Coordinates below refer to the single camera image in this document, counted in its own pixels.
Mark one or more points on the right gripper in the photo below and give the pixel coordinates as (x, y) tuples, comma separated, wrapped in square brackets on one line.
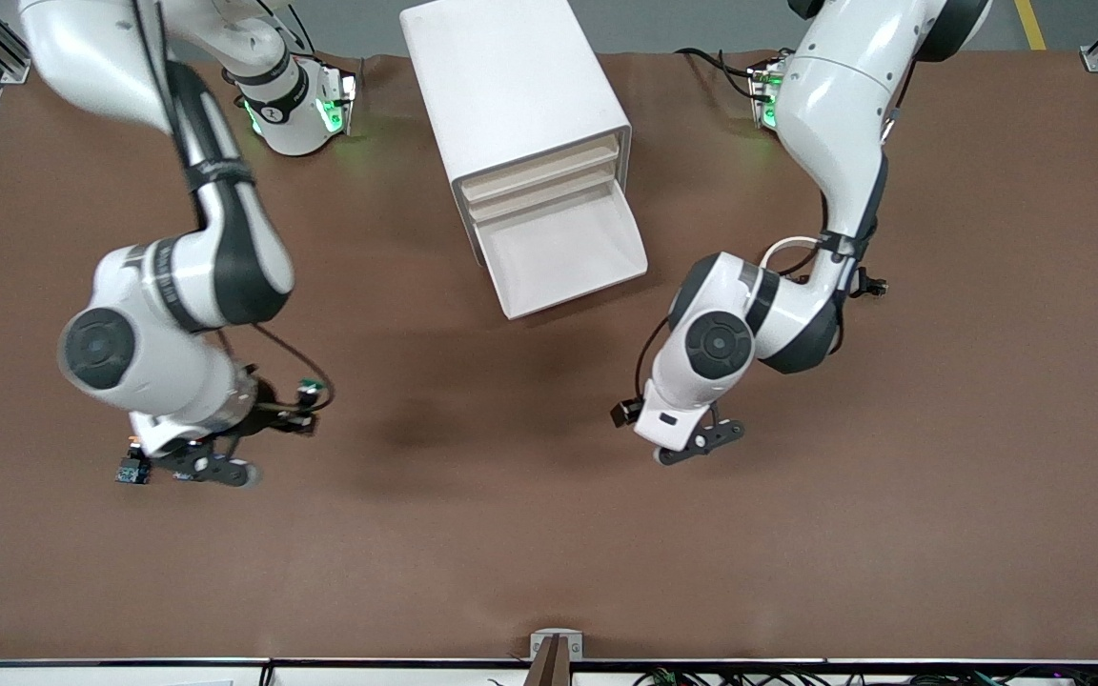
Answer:
[(268, 415)]

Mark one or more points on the black square push button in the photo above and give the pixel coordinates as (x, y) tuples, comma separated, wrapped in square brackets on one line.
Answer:
[(875, 284)]

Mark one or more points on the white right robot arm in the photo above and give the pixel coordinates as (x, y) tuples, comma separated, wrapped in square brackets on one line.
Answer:
[(82, 48)]

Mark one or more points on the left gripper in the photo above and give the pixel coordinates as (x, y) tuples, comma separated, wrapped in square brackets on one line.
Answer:
[(622, 413)]

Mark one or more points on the yellow mushroom push button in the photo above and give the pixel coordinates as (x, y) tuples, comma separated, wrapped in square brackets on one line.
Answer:
[(132, 472)]

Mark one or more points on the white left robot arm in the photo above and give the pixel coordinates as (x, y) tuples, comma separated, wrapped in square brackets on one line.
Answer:
[(835, 105)]

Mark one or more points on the metal bracket with post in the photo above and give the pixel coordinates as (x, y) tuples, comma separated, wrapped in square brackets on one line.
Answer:
[(556, 657)]

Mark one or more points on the brown table cover sheet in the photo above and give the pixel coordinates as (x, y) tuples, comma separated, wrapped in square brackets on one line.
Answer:
[(473, 495)]

